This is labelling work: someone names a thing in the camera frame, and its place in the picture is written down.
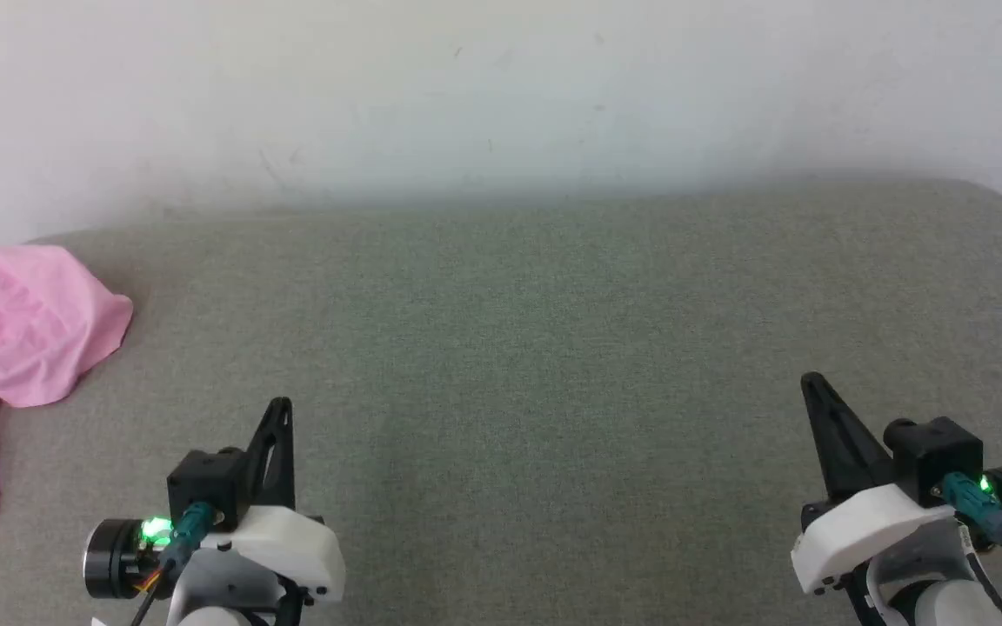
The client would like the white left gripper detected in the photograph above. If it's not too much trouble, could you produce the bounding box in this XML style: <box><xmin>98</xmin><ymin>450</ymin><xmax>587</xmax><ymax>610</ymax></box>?
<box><xmin>83</xmin><ymin>397</ymin><xmax>347</xmax><ymax>607</ymax></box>

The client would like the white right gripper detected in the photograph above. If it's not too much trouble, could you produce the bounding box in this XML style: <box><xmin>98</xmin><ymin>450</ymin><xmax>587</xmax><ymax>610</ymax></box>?
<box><xmin>792</xmin><ymin>372</ymin><xmax>1002</xmax><ymax>597</ymax></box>

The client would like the pink garment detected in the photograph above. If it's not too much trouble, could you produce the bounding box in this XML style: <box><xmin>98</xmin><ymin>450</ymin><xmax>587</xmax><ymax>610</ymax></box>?
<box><xmin>0</xmin><ymin>244</ymin><xmax>135</xmax><ymax>582</ymax></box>

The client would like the grey-green fabric sofa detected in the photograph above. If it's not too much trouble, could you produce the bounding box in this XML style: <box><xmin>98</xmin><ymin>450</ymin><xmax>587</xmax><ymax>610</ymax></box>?
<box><xmin>0</xmin><ymin>177</ymin><xmax>1002</xmax><ymax>626</ymax></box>

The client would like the teal plug left camera cable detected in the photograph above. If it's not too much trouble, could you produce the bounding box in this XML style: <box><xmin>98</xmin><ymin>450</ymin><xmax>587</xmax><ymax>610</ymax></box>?
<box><xmin>130</xmin><ymin>501</ymin><xmax>217</xmax><ymax>626</ymax></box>

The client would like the teal plug camera cable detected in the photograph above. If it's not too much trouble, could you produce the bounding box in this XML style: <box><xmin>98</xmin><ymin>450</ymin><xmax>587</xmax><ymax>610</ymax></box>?
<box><xmin>939</xmin><ymin>471</ymin><xmax>1002</xmax><ymax>576</ymax></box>
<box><xmin>130</xmin><ymin>501</ymin><xmax>217</xmax><ymax>626</ymax></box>

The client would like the teal plug right camera cable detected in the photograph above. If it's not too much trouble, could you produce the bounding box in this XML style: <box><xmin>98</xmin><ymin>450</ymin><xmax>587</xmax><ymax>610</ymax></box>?
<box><xmin>939</xmin><ymin>471</ymin><xmax>1002</xmax><ymax>576</ymax></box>

